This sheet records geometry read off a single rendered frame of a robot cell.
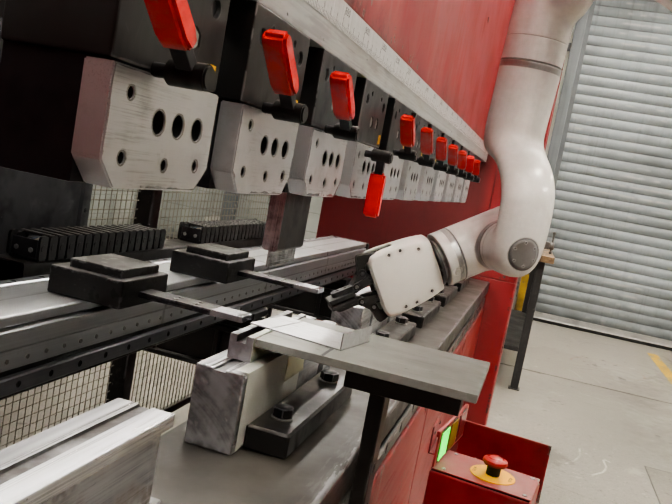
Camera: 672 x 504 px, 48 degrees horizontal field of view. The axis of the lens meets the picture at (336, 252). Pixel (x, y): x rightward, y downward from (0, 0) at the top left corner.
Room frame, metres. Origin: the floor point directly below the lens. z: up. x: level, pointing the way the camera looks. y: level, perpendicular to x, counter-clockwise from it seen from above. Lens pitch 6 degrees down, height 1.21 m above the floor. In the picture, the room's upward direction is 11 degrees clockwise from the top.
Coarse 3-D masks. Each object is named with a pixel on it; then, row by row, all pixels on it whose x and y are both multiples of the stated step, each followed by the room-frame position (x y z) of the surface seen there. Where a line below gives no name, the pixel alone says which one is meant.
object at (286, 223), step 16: (272, 208) 0.91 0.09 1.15; (288, 208) 0.92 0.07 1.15; (304, 208) 0.98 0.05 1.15; (272, 224) 0.91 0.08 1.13; (288, 224) 0.93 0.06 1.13; (304, 224) 0.99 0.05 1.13; (272, 240) 0.91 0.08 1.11; (288, 240) 0.94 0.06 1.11; (272, 256) 0.92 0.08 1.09; (288, 256) 0.98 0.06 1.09
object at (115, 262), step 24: (72, 264) 0.97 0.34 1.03; (96, 264) 0.97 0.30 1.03; (120, 264) 0.99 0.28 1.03; (144, 264) 1.02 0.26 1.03; (48, 288) 0.97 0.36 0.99; (72, 288) 0.96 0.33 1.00; (96, 288) 0.95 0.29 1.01; (120, 288) 0.94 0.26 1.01; (144, 288) 0.99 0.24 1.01; (216, 312) 0.95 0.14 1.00; (240, 312) 0.97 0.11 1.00
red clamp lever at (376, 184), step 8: (368, 152) 1.09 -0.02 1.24; (376, 152) 1.08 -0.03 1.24; (384, 152) 1.08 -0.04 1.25; (392, 152) 1.09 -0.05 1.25; (376, 160) 1.08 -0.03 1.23; (384, 160) 1.08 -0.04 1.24; (392, 160) 1.09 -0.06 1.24; (376, 168) 1.08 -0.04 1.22; (376, 176) 1.08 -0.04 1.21; (384, 176) 1.08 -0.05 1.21; (368, 184) 1.08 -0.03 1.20; (376, 184) 1.08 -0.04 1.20; (384, 184) 1.09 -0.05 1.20; (368, 192) 1.08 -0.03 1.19; (376, 192) 1.08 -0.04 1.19; (368, 200) 1.08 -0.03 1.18; (376, 200) 1.08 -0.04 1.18; (368, 208) 1.08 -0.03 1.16; (376, 208) 1.08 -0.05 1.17; (368, 216) 1.09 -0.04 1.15
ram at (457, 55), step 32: (256, 0) 0.66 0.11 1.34; (288, 0) 0.73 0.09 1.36; (352, 0) 0.92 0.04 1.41; (384, 0) 1.06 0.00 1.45; (416, 0) 1.26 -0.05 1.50; (448, 0) 1.54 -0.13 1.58; (480, 0) 1.97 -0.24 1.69; (512, 0) 2.76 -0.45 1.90; (320, 32) 0.83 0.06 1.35; (384, 32) 1.10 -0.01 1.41; (416, 32) 1.30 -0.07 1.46; (448, 32) 1.61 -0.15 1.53; (480, 32) 2.10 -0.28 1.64; (352, 64) 0.97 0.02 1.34; (416, 64) 1.35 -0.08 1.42; (448, 64) 1.68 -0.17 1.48; (480, 64) 2.23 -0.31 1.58; (416, 96) 1.41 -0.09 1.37; (448, 96) 1.77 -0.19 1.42; (480, 96) 2.39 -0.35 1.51; (448, 128) 1.87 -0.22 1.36; (480, 128) 2.57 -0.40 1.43; (480, 160) 2.95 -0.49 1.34
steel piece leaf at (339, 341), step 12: (300, 324) 0.98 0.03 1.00; (312, 324) 0.99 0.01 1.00; (300, 336) 0.91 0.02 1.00; (312, 336) 0.92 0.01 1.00; (324, 336) 0.93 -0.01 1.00; (336, 336) 0.95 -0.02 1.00; (348, 336) 0.89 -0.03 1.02; (360, 336) 0.93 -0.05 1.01; (336, 348) 0.88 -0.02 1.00; (348, 348) 0.90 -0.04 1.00
